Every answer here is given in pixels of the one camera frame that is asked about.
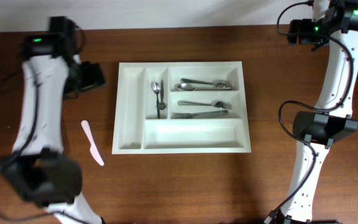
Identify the pink plastic knife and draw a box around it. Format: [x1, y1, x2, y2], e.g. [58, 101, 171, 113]
[80, 120, 105, 166]

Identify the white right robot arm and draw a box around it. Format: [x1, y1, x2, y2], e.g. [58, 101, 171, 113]
[264, 0, 358, 223]

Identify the large silver spoon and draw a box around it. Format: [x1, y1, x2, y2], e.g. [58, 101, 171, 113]
[180, 78, 232, 89]
[175, 83, 232, 91]

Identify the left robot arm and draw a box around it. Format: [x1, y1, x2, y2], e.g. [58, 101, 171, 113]
[0, 31, 104, 223]

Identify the silver fork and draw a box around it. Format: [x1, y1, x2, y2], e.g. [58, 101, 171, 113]
[170, 110, 229, 119]
[177, 100, 232, 110]

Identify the white plastic cutlery tray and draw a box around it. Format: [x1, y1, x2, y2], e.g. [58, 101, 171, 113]
[112, 62, 251, 154]

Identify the small silver teaspoon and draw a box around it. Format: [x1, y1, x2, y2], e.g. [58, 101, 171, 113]
[158, 80, 167, 110]

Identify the small bent metal spoon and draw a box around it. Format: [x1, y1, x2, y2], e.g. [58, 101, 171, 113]
[152, 82, 160, 119]

